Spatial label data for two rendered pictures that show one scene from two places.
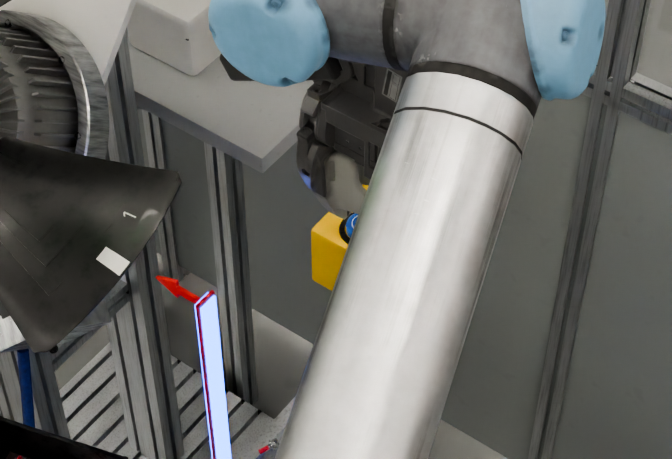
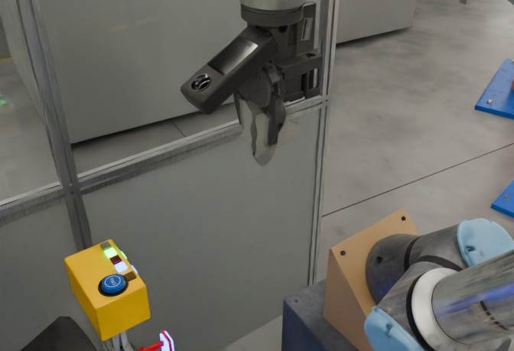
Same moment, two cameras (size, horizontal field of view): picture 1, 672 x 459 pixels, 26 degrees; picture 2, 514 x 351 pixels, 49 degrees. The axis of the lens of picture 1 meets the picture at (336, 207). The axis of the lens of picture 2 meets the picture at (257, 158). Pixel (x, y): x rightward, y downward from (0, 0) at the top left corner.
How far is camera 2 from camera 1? 0.94 m
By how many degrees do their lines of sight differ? 54
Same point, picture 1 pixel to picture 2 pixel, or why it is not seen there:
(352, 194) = (284, 130)
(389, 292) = not seen: outside the picture
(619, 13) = (60, 148)
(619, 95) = (79, 187)
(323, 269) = (109, 326)
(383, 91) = (302, 37)
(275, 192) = not seen: outside the picture
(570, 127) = (61, 225)
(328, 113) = (286, 72)
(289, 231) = not seen: outside the picture
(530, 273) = (74, 316)
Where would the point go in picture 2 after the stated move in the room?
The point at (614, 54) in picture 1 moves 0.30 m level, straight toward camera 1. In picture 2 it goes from (65, 171) to (157, 212)
